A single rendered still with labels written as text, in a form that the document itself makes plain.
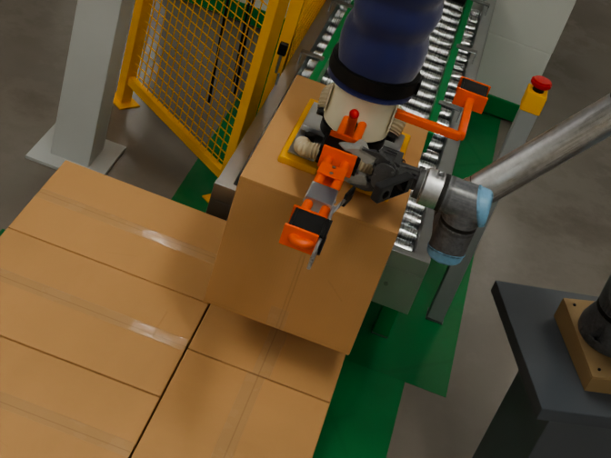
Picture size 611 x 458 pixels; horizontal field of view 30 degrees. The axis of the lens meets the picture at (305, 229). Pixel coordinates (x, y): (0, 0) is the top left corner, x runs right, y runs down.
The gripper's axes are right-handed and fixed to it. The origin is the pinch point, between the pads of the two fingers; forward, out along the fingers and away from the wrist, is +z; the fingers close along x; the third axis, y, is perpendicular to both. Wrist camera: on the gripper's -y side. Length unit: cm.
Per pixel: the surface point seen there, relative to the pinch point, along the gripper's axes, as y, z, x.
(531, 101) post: 116, -49, -23
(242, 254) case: -1.4, 14.8, -34.5
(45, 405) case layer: -43, 44, -65
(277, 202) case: -1.3, 10.3, -16.2
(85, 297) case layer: -2, 51, -65
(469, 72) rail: 204, -31, -60
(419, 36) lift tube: 20.5, -7.8, 26.4
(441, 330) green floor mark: 112, -52, -120
